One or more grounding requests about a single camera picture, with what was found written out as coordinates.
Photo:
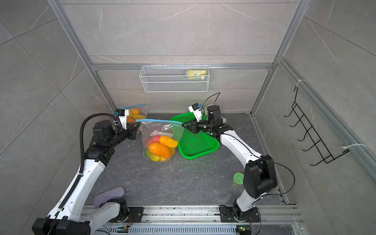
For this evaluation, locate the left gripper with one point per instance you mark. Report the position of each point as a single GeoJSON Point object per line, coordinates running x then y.
{"type": "Point", "coordinates": [130, 131]}

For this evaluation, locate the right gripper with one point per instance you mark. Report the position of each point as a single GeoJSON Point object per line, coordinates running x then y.
{"type": "Point", "coordinates": [195, 127]}

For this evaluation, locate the clear zip-top bag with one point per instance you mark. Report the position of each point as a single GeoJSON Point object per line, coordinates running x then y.
{"type": "Point", "coordinates": [153, 127]}
{"type": "Point", "coordinates": [136, 112]}

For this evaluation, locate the red mango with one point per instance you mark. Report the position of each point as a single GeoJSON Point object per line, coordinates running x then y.
{"type": "Point", "coordinates": [153, 139]}

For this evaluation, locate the small yellow orange mango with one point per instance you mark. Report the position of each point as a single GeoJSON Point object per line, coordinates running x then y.
{"type": "Point", "coordinates": [169, 142]}

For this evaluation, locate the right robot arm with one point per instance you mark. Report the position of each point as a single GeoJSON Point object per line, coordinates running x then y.
{"type": "Point", "coordinates": [260, 176]}

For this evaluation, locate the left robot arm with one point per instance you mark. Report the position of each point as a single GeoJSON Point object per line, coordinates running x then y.
{"type": "Point", "coordinates": [65, 218]}

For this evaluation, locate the green plastic basket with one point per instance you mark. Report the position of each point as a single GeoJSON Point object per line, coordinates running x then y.
{"type": "Point", "coordinates": [193, 146]}

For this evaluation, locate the grey purple cloth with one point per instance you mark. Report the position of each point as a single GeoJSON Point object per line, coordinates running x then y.
{"type": "Point", "coordinates": [101, 199]}

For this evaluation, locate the green round disc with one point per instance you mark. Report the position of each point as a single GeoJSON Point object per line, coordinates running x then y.
{"type": "Point", "coordinates": [238, 179]}

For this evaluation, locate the yellow sponge in wire basket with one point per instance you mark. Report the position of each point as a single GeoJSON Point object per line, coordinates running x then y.
{"type": "Point", "coordinates": [196, 73]}

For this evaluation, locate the white wire wall basket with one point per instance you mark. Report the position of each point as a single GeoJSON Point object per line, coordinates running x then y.
{"type": "Point", "coordinates": [172, 78]}

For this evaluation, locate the metal base rail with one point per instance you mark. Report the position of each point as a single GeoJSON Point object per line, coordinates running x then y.
{"type": "Point", "coordinates": [196, 220]}

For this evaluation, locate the black wall hook rack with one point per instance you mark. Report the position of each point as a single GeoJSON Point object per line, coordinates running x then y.
{"type": "Point", "coordinates": [310, 133]}

